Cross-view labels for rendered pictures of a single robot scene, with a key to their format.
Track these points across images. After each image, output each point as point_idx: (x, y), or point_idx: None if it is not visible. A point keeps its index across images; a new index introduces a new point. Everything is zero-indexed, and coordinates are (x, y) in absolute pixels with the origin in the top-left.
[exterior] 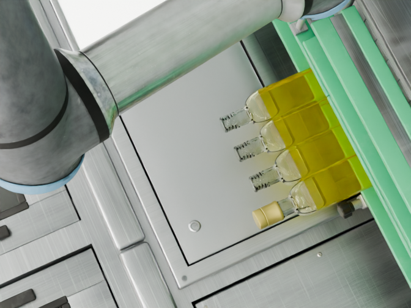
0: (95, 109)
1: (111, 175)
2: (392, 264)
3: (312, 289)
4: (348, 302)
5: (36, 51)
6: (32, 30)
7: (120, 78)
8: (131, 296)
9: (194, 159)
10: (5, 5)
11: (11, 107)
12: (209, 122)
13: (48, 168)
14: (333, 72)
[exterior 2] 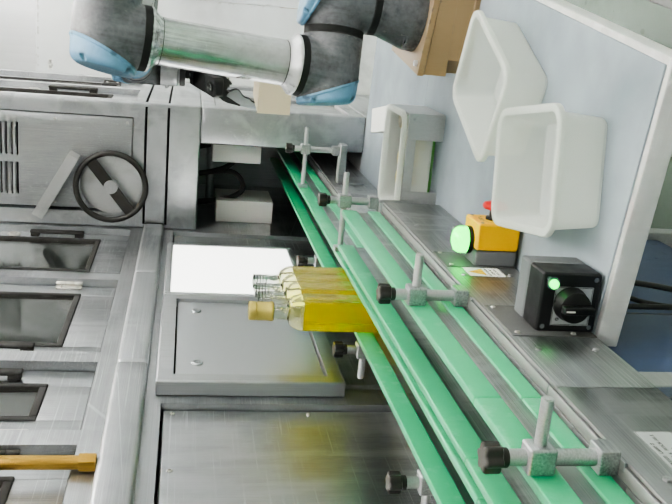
0: (150, 14)
1: (145, 333)
2: (381, 435)
3: (288, 429)
4: (321, 444)
5: None
6: None
7: (173, 22)
8: (107, 389)
9: (222, 340)
10: None
11: None
12: (249, 331)
13: (107, 26)
14: (354, 254)
